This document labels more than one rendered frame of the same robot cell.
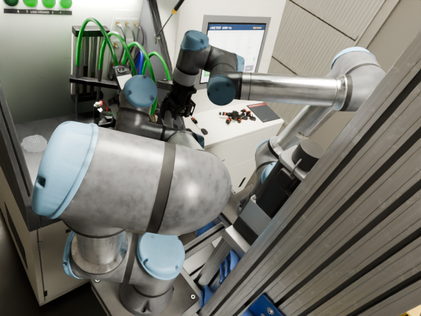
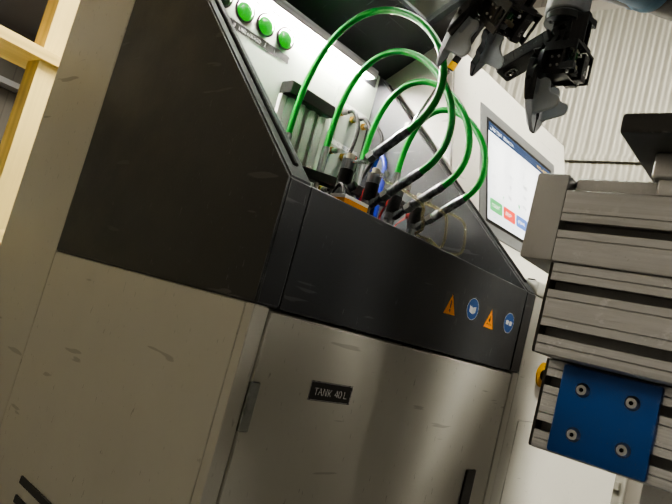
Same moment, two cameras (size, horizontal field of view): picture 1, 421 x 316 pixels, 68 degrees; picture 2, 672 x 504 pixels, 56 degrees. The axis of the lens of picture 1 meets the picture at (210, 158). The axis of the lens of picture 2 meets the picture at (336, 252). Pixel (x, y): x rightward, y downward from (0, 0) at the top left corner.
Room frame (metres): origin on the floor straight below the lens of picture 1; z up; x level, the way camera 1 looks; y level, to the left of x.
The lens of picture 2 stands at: (-0.21, 0.30, 0.79)
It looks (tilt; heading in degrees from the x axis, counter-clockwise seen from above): 6 degrees up; 9
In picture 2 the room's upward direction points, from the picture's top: 15 degrees clockwise
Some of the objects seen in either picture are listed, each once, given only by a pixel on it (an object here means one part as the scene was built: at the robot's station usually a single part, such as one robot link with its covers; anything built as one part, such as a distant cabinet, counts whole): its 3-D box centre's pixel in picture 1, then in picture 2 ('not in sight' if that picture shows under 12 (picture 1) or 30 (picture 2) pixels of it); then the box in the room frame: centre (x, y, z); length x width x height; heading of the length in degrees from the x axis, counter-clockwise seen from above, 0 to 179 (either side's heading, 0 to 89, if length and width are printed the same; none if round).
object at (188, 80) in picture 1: (186, 74); (568, 9); (0.87, 0.17, 1.43); 0.08 x 0.08 x 0.05
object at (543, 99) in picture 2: (168, 122); (543, 103); (0.85, 0.18, 1.25); 0.06 x 0.03 x 0.09; 55
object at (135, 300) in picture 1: (150, 281); not in sight; (0.39, 0.01, 1.09); 0.15 x 0.15 x 0.10
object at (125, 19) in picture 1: (124, 44); (344, 154); (1.29, 0.58, 1.20); 0.13 x 0.03 x 0.31; 145
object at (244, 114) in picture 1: (238, 115); not in sight; (1.46, -0.04, 1.01); 0.23 x 0.11 x 0.06; 145
